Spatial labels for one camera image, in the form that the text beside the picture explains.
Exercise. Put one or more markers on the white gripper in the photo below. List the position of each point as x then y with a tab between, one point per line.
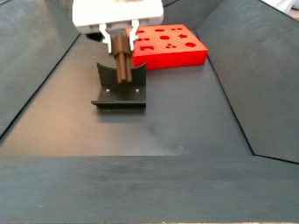
99	15

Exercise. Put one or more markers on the brown three prong object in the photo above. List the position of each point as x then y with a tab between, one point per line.
121	53

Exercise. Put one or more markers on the black curved fixture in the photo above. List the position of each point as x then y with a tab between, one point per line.
120	95

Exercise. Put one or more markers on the red block with shaped holes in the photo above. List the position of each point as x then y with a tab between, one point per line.
167	46

